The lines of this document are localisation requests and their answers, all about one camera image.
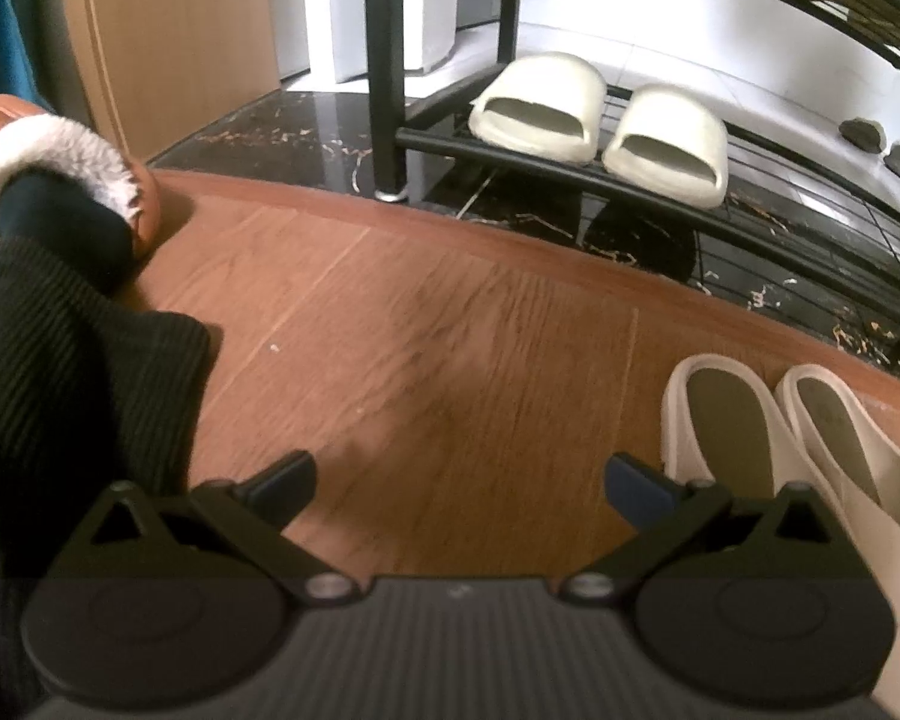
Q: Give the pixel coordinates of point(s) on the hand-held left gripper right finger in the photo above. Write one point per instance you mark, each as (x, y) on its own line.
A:
(634, 491)

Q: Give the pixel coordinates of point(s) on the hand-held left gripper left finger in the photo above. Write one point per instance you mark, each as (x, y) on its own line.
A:
(281, 484)

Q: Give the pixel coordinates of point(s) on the white backless mule shoe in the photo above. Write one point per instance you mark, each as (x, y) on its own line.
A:
(847, 420)
(727, 420)

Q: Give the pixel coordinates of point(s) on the cream foam slide sandal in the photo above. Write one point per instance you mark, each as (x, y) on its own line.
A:
(667, 120)
(540, 75)

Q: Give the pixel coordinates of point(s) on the black metal shoe rack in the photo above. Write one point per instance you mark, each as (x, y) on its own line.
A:
(386, 52)

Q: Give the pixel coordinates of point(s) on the person's leg in black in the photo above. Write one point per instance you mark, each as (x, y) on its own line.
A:
(45, 330)

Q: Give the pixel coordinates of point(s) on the brown fur-lined slipper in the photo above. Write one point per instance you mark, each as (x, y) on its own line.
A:
(67, 150)

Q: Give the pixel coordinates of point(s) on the light wooden door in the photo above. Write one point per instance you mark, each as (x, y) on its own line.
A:
(180, 30)

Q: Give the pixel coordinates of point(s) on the white box appliance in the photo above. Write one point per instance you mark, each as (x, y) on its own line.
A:
(427, 15)

